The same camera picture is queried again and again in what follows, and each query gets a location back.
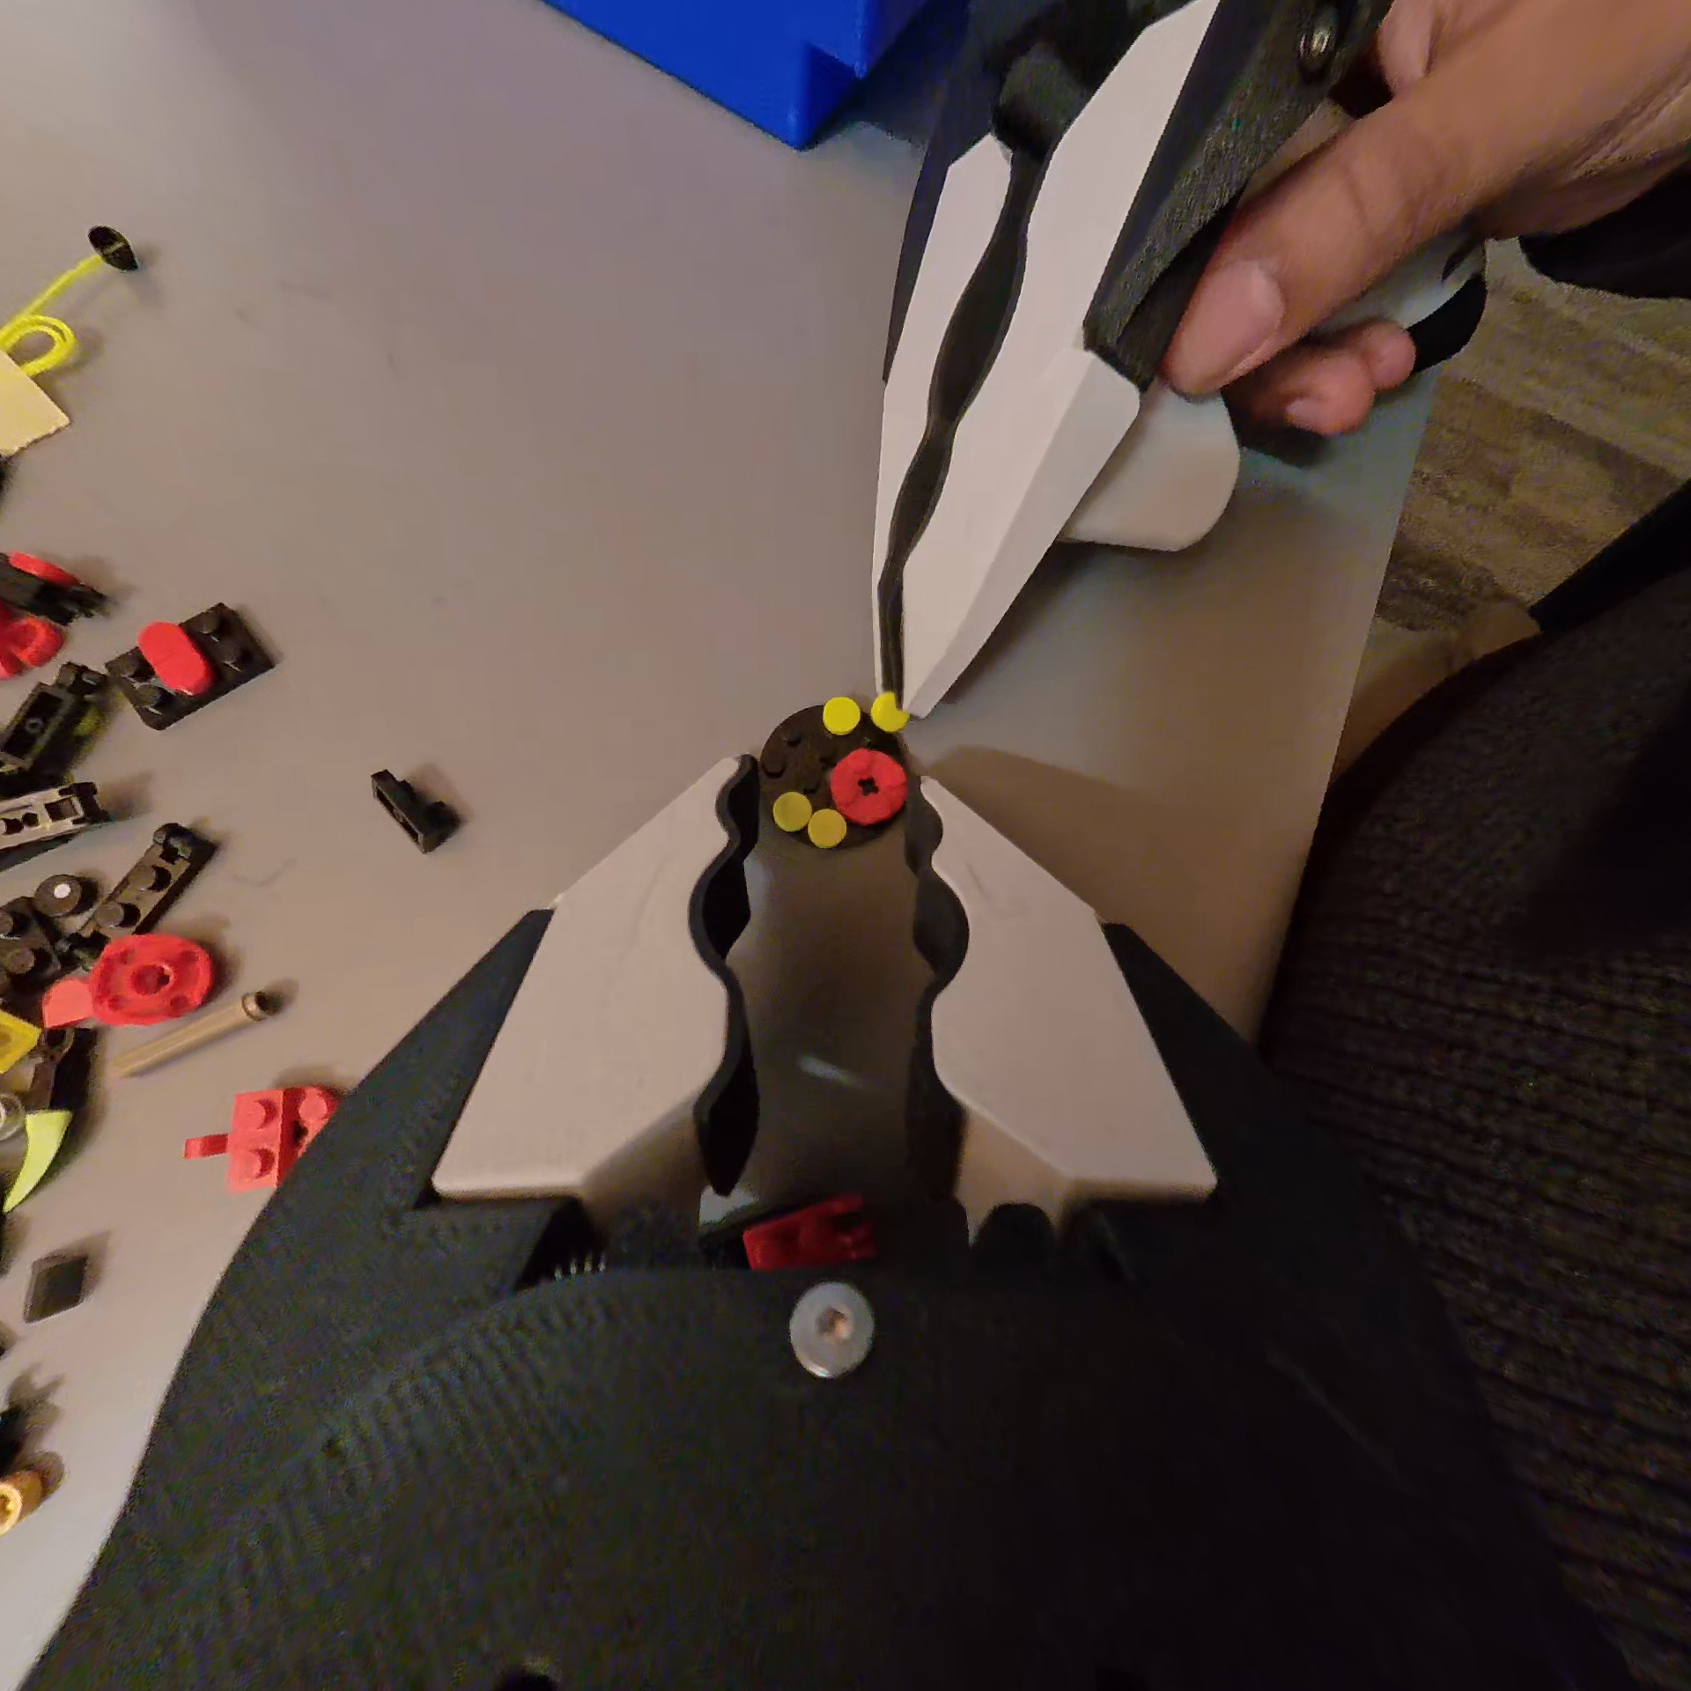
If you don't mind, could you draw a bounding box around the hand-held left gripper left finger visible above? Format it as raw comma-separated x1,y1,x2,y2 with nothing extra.
431,755,770,1235

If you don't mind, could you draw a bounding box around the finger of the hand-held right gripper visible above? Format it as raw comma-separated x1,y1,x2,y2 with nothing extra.
870,134,1046,709
898,0,1228,720

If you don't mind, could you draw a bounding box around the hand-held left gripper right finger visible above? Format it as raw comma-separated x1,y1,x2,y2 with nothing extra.
905,778,1218,1241

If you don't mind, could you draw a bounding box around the small black lego bracket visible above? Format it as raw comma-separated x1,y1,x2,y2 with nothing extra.
370,769,461,853

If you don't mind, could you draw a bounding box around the round black lego plate assembly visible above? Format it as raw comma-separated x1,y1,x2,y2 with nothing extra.
759,692,914,849

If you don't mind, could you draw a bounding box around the person's right forearm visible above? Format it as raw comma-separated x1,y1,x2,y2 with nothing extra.
1516,169,1691,304

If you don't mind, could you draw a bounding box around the red black lego strip assembly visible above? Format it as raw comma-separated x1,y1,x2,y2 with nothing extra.
700,1192,877,1272

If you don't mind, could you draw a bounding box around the red lego plate with pin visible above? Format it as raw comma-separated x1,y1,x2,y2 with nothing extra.
183,1085,342,1194

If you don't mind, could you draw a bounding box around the tan lego axle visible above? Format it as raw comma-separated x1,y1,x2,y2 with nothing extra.
110,990,283,1079

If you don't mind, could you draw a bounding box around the red round lego plate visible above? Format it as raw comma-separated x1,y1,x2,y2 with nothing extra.
85,935,216,1029

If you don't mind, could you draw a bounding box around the black lego hinge plate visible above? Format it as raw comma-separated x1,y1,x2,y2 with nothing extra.
78,821,220,952

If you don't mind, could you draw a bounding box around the black lego plate red tile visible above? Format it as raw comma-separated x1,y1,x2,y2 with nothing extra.
105,605,276,731

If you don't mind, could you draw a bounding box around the pile of lego pieces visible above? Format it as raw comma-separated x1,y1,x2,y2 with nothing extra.
0,661,113,1541

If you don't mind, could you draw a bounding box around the red black lego clip piece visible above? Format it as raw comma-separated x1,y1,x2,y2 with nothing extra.
0,552,112,678

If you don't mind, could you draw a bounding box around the person's right hand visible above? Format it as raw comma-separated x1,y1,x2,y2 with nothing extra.
1162,0,1691,442

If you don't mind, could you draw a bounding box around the blue storage bin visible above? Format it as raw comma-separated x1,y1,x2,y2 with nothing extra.
542,0,972,150

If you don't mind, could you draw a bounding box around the person's black knit sweater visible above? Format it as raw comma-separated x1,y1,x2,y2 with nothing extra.
1260,490,1691,1691

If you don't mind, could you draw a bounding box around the beige tape strip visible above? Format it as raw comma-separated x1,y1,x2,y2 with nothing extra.
0,351,70,457

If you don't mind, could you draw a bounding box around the neon yellow string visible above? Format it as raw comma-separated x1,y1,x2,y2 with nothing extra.
0,226,142,384

